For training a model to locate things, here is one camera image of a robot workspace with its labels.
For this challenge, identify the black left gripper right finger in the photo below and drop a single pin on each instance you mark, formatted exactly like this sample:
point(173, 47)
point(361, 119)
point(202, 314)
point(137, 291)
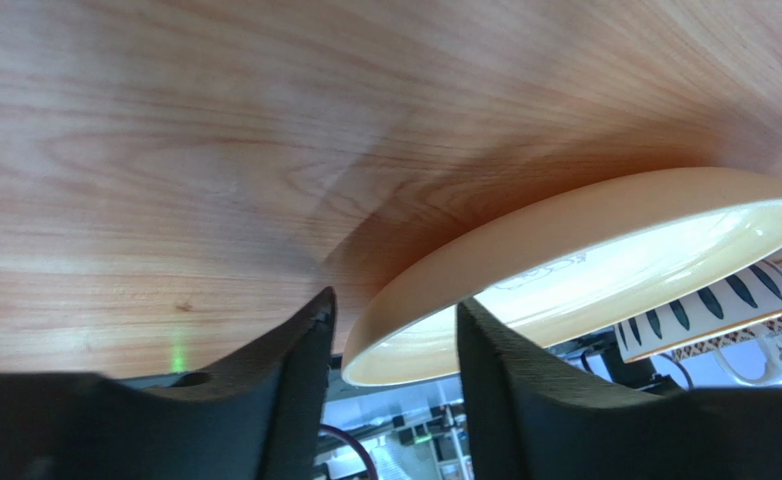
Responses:
point(532, 416)

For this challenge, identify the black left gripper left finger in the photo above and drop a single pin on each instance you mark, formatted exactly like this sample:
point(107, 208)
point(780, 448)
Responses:
point(254, 414)

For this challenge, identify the yellow plate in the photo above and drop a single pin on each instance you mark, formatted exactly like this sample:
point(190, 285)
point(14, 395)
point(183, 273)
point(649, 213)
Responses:
point(569, 265)

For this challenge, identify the white striped bowl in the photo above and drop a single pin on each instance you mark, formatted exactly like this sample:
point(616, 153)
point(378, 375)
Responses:
point(749, 296)

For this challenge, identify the grey patterned bowl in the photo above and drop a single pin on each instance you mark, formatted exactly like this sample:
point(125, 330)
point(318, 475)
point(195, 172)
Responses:
point(765, 329)

